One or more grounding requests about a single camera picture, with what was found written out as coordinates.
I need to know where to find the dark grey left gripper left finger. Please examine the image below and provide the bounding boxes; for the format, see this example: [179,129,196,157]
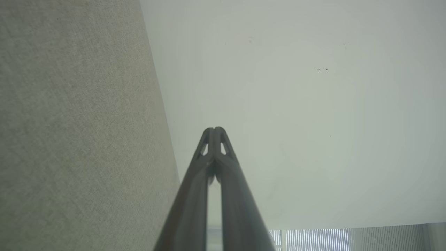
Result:
[153,127,215,251]

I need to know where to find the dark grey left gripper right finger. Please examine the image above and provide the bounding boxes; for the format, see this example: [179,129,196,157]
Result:
[214,126,276,251]

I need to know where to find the white vertical window blinds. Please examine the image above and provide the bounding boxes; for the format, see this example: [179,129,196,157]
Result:
[269,228,351,251]

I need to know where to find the grey fabric sofa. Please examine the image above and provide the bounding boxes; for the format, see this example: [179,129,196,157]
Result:
[0,0,181,251]

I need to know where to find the grey ribbed window blinds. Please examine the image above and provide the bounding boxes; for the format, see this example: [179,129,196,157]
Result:
[350,225,428,251]

